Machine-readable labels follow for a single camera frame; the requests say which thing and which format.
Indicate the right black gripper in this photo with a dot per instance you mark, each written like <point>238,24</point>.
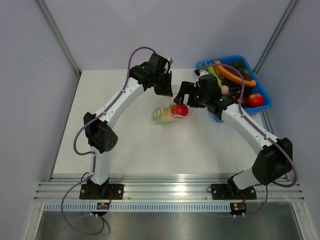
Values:
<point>188,88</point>

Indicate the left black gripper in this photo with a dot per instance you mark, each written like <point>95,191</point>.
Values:
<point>167,90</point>

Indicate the red apple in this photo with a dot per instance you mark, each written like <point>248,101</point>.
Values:
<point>255,100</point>
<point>181,110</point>

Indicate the clear dotted zip bag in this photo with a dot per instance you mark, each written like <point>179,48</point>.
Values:
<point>167,102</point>

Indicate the yellow lemon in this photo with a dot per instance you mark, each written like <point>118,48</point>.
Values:
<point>167,115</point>

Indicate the red apple front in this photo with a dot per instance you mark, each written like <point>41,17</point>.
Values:
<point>255,100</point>

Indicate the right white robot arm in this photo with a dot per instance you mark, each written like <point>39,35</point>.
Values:
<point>273,155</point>

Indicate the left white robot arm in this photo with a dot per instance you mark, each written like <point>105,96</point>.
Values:
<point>100,135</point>

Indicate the green lettuce leaf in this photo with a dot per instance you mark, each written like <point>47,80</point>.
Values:
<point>211,70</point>

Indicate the dark purple grapes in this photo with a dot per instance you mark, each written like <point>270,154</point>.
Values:
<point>235,90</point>

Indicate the orange papaya slice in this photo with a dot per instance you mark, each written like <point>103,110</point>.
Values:
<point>221,70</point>

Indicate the green leafy herbs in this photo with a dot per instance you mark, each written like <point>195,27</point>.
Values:
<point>241,67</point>

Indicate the blue plastic bin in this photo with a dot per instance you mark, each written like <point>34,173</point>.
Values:
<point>257,89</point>

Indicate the right small circuit board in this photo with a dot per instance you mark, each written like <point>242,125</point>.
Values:
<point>238,208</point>

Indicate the small circuit board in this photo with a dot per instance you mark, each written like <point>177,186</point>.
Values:
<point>103,206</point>
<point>238,208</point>

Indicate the left small circuit board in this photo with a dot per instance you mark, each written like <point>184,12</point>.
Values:
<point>103,206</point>

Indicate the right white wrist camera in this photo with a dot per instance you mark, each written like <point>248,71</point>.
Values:
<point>201,72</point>

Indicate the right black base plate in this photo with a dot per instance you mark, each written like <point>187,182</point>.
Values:
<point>220,191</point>

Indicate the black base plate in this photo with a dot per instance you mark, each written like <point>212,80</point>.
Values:
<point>114,191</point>
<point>220,191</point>

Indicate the left aluminium frame post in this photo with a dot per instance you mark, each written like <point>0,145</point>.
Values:
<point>58,36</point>

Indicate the aluminium frame post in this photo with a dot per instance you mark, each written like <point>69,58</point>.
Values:
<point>276,33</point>
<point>58,36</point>

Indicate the right aluminium frame post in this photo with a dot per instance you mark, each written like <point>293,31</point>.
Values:
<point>276,33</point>

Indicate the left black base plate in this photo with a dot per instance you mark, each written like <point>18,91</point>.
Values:
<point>114,191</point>

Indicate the aluminium mounting rail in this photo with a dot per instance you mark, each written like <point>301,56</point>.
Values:
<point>162,188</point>

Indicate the white slotted cable duct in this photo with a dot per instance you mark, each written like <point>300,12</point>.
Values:
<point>192,207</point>

